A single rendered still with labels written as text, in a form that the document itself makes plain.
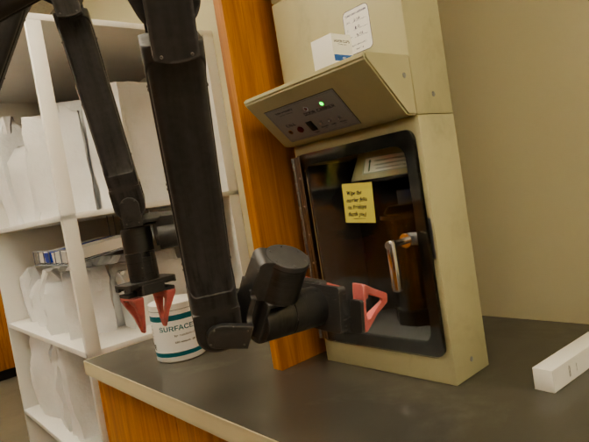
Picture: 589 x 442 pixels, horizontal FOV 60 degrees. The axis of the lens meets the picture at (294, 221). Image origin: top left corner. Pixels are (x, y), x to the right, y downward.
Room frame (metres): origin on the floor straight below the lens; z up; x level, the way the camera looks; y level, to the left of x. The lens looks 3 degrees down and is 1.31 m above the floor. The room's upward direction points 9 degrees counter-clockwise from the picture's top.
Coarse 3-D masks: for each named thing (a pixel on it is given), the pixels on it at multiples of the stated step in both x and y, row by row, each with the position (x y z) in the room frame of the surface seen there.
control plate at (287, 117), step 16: (320, 96) 0.91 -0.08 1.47; (336, 96) 0.89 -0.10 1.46; (272, 112) 1.01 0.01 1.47; (288, 112) 0.99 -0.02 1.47; (304, 112) 0.97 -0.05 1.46; (320, 112) 0.95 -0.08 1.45; (336, 112) 0.93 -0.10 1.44; (352, 112) 0.91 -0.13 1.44; (288, 128) 1.03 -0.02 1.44; (304, 128) 1.01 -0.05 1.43; (320, 128) 0.98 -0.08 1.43; (336, 128) 0.96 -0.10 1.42
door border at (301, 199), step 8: (296, 160) 1.09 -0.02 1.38; (296, 168) 1.09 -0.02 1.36; (296, 176) 1.10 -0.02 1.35; (304, 192) 1.08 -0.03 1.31; (304, 200) 1.09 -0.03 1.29; (424, 200) 0.87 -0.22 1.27; (304, 208) 1.09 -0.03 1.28; (304, 216) 1.09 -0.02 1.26; (304, 224) 1.10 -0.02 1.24; (312, 240) 1.08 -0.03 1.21; (312, 248) 1.09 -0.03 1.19; (312, 256) 1.09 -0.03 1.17; (312, 264) 1.09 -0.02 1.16; (312, 272) 1.10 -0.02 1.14
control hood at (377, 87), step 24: (336, 72) 0.85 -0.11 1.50; (360, 72) 0.82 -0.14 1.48; (384, 72) 0.82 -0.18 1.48; (408, 72) 0.86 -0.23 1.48; (264, 96) 0.99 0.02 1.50; (288, 96) 0.95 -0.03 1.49; (360, 96) 0.87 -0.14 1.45; (384, 96) 0.84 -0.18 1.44; (408, 96) 0.86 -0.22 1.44; (264, 120) 1.05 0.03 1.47; (360, 120) 0.92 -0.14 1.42; (384, 120) 0.89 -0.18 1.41; (288, 144) 1.08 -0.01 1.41
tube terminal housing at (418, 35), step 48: (288, 0) 1.07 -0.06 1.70; (336, 0) 0.97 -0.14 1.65; (384, 0) 0.89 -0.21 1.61; (432, 0) 0.93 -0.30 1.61; (288, 48) 1.09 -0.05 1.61; (384, 48) 0.90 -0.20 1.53; (432, 48) 0.92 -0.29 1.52; (432, 96) 0.90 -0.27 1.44; (336, 144) 1.02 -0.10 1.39; (432, 144) 0.89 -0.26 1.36; (432, 192) 0.88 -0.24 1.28; (480, 336) 0.93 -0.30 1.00
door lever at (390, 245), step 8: (392, 240) 0.87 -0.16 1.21; (400, 240) 0.88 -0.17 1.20; (408, 240) 0.89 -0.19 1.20; (392, 248) 0.86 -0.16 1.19; (392, 256) 0.86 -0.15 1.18; (392, 264) 0.87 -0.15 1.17; (392, 272) 0.87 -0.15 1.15; (400, 272) 0.87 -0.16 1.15; (392, 280) 0.87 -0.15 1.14; (400, 280) 0.87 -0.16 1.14; (392, 288) 0.87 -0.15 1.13; (400, 288) 0.86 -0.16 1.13
